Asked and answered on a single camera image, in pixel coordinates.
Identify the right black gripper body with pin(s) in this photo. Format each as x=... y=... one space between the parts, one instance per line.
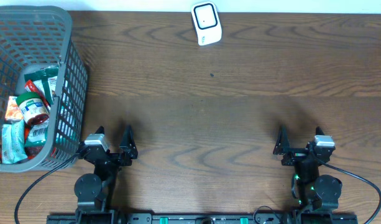
x=295 y=156

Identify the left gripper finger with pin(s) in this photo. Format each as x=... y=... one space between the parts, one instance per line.
x=100 y=130
x=127 y=142

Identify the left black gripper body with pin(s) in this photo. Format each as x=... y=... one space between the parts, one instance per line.
x=123 y=162

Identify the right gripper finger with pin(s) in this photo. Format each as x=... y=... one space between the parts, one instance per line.
x=282 y=144
x=319 y=131

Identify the green lid seasoning jar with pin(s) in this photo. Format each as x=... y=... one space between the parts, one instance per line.
x=32 y=108

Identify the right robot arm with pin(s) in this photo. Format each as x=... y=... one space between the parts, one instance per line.
x=318 y=195

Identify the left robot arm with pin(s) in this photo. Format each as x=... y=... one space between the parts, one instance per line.
x=94 y=190

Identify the white barcode scanner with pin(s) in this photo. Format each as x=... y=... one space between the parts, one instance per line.
x=206 y=23

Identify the red snack packet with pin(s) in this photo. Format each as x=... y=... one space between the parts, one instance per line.
x=35 y=139

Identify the light green wipes pack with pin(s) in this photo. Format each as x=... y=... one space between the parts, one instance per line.
x=13 y=143

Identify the red stick sachet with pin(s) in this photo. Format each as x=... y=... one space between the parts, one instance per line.
x=31 y=87

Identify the orange tissue pack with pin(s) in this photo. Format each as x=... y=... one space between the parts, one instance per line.
x=13 y=112

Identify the grey plastic mesh basket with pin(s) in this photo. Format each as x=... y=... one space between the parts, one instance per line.
x=33 y=37

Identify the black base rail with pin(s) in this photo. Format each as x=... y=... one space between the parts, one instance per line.
x=147 y=218

